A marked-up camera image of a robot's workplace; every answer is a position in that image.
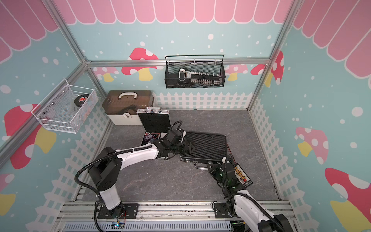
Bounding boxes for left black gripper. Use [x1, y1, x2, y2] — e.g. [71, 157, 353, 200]
[169, 142, 195, 155]

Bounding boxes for black poker case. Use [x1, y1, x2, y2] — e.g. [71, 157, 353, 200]
[180, 132, 228, 164]

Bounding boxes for white box lock latch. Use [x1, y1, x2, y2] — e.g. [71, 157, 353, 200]
[123, 113, 132, 119]

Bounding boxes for poker chips stack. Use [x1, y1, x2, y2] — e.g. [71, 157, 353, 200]
[142, 132, 161, 145]

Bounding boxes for black wire wall basket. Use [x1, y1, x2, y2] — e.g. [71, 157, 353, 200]
[164, 54, 226, 89]

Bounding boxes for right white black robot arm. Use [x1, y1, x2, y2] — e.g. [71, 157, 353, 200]
[207, 156, 293, 232]

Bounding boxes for socket wrench set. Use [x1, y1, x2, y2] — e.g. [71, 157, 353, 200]
[177, 68, 223, 88]

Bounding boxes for black red tape roll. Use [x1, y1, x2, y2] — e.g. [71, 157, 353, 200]
[74, 94, 90, 107]

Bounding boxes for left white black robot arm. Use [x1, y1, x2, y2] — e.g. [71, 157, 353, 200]
[74, 129, 195, 211]

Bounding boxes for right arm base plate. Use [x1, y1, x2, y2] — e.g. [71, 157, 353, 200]
[212, 201, 233, 218]

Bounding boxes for white storage box brown lid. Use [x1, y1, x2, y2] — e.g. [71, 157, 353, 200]
[102, 90, 154, 125]

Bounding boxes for black yellow battery charger board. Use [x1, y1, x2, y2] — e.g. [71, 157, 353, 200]
[233, 163, 253, 188]

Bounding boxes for white box carry handle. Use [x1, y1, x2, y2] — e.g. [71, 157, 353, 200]
[118, 92, 138, 99]

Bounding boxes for silver aluminium poker case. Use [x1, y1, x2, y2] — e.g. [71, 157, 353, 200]
[137, 107, 171, 137]

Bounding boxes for white wire wall basket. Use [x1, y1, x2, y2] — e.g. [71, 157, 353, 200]
[31, 79, 98, 134]

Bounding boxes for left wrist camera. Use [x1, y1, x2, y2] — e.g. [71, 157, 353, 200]
[169, 129, 186, 143]

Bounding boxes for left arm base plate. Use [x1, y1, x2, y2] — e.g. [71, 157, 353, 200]
[98, 203, 139, 220]

